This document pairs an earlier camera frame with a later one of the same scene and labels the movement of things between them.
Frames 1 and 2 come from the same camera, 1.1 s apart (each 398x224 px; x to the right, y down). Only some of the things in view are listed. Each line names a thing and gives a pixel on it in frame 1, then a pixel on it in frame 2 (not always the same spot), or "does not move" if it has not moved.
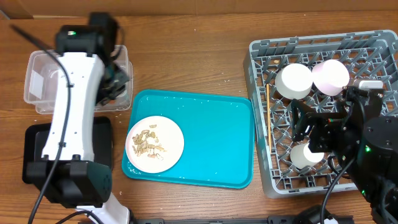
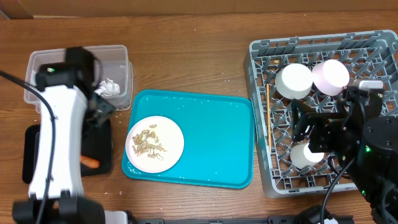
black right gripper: x=321 y=124 does not move
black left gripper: x=122 y=79 → x=107 y=111
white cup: x=302 y=157 does not move
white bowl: x=293 y=81 does not move
